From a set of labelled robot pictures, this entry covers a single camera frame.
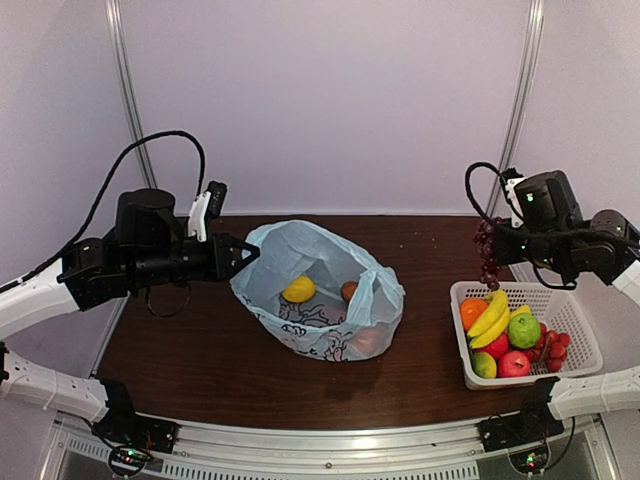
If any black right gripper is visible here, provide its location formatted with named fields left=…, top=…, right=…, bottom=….
left=494, top=217, right=573, bottom=274

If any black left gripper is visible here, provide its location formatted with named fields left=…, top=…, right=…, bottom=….
left=128, top=230, right=259, bottom=288

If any dark purple grape bunch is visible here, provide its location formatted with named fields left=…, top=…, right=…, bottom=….
left=472, top=220, right=502, bottom=291

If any light blue plastic bag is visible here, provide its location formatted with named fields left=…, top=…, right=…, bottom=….
left=230, top=220, right=405, bottom=363

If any yellow banana bunch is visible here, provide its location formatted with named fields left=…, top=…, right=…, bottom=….
left=467, top=290, right=510, bottom=349

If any orange mandarin fruit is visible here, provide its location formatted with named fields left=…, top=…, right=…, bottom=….
left=459, top=298, right=488, bottom=332

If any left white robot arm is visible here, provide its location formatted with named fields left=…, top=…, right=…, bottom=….
left=1, top=181, right=259, bottom=444

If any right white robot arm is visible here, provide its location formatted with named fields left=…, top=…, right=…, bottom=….
left=497, top=169, right=639, bottom=442

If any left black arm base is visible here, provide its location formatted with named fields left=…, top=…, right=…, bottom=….
left=93, top=379, right=179, bottom=454

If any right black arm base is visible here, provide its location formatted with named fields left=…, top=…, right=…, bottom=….
left=477, top=376, right=565, bottom=452

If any pale yellow fruit in bag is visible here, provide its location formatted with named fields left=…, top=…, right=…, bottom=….
left=282, top=276, right=316, bottom=304

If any small green yellow fruit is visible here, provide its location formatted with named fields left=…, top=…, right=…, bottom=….
left=471, top=352, right=497, bottom=379

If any white plastic basket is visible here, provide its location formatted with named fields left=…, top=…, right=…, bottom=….
left=450, top=281, right=603, bottom=390

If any large green apple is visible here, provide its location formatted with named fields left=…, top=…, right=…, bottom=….
left=507, top=314, right=541, bottom=350

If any brown potato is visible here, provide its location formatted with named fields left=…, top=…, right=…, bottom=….
left=341, top=281, right=358, bottom=303

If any red apple back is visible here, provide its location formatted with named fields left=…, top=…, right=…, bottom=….
left=480, top=333, right=510, bottom=361

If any red apple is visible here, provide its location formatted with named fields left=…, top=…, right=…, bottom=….
left=497, top=351, right=531, bottom=378
left=480, top=333, right=510, bottom=361

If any red apple front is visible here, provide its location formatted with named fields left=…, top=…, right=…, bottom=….
left=497, top=351, right=531, bottom=378

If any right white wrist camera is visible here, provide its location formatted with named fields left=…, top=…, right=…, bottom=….
left=501, top=167, right=526, bottom=229

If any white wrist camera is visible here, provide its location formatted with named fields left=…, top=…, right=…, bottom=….
left=501, top=167, right=526, bottom=229
left=187, top=181, right=228, bottom=243

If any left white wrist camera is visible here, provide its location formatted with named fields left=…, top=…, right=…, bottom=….
left=187, top=181, right=228, bottom=243

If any right black cable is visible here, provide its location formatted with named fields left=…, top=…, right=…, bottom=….
left=464, top=160, right=640, bottom=244

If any black cable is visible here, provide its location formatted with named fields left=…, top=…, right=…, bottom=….
left=464, top=160, right=640, bottom=244
left=0, top=129, right=207, bottom=294

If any left black cable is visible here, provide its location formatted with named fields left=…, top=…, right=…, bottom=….
left=0, top=129, right=207, bottom=294

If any aluminium front rail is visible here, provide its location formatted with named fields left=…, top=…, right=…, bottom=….
left=49, top=404, right=609, bottom=480

